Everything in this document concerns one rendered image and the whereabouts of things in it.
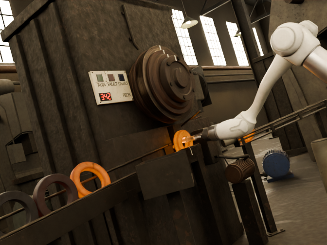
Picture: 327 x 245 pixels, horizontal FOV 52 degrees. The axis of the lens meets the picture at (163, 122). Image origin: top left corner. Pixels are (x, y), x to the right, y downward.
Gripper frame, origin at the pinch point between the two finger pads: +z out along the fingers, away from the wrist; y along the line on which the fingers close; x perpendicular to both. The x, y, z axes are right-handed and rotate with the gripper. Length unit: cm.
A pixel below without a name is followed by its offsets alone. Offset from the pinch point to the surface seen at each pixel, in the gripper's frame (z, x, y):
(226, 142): -9.0, -8.9, 33.9
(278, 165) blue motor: 27, -58, 199
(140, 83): 2.2, 36.6, -22.2
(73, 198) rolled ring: -1, -10, -84
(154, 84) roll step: -3.2, 34.5, -17.4
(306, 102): 1, 0, 271
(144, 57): -1, 51, -17
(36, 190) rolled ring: 0, -2, -98
